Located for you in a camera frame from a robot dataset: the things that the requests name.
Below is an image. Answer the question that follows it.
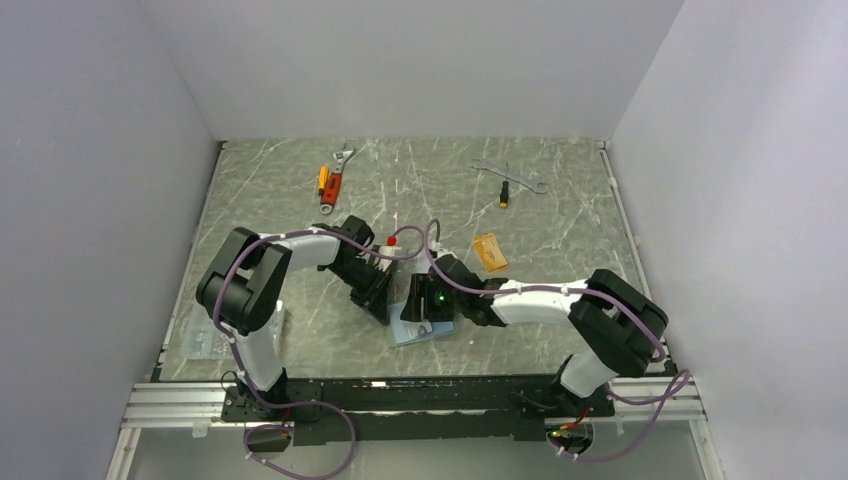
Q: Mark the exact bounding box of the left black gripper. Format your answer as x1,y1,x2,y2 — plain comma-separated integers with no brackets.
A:
327,257,394,325

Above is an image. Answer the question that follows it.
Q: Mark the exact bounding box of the green card holder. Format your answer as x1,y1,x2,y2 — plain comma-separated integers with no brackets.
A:
388,302,457,348

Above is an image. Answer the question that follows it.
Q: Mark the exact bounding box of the single silver VIP card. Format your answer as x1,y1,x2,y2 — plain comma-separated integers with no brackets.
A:
401,321,433,343

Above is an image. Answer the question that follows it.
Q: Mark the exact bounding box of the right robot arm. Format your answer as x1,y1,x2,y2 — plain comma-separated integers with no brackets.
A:
390,254,669,415

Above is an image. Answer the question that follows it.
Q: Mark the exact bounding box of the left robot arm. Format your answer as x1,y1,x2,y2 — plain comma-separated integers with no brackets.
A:
196,216,400,420

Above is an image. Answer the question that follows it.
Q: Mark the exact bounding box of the orange card stack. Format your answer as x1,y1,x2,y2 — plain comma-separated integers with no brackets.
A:
472,233,508,273

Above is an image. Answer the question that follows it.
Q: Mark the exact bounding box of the red adjustable wrench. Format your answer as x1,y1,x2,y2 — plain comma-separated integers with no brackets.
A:
319,143,356,215

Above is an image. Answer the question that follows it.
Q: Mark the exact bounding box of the black yellow small screwdriver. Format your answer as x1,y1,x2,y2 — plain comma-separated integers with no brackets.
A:
499,177,510,209

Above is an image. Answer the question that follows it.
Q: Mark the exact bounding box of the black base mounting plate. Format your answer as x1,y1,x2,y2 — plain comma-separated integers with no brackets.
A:
221,375,615,446

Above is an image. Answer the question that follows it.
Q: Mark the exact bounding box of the silver open-end spanner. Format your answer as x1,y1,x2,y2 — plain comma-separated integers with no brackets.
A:
471,158,549,194

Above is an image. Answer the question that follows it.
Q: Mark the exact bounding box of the clear plastic bag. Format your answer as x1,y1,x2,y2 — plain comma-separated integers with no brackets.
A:
180,300,287,363

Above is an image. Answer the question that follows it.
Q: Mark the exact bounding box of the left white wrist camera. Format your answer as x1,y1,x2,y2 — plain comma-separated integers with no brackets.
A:
378,235,404,270

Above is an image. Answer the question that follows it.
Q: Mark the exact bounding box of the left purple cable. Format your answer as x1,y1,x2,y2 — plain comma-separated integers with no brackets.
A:
210,225,429,480

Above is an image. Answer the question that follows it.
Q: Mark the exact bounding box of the yellow handled screwdriver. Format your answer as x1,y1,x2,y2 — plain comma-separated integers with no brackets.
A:
316,165,330,197

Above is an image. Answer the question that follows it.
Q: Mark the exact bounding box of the aluminium rail frame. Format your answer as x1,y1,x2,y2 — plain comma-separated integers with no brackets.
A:
106,375,726,479

